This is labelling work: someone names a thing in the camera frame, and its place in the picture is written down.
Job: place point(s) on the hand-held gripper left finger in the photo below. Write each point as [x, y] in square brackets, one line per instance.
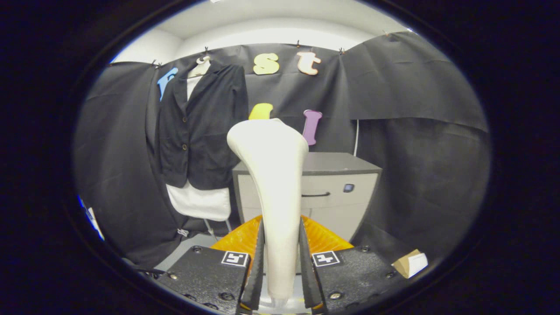
[258, 271]

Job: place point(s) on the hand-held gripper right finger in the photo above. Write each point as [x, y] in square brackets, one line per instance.
[306, 271]

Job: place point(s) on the white shirt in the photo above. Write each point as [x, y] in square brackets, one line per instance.
[201, 203]

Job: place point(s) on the white garment steamer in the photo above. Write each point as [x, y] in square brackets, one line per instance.
[275, 175]

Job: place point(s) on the black blazer jacket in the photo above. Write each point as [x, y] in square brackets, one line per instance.
[210, 131]

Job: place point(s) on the beige clothes hanger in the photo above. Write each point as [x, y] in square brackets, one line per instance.
[201, 69]

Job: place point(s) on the grey cabinet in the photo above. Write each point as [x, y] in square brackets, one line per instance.
[341, 175]

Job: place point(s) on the small cardboard box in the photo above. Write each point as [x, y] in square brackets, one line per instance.
[409, 264]

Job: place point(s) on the black backdrop cloth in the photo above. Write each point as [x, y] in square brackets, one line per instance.
[415, 175]

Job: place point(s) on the blue and white object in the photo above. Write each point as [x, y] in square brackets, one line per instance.
[94, 221]

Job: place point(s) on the row of black clips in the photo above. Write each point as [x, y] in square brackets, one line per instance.
[298, 43]

